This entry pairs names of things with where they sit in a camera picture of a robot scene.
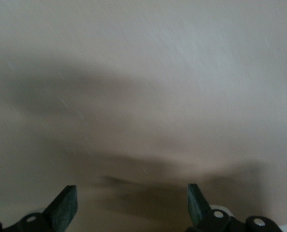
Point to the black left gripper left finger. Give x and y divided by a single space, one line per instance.
63 207

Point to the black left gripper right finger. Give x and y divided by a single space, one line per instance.
197 207

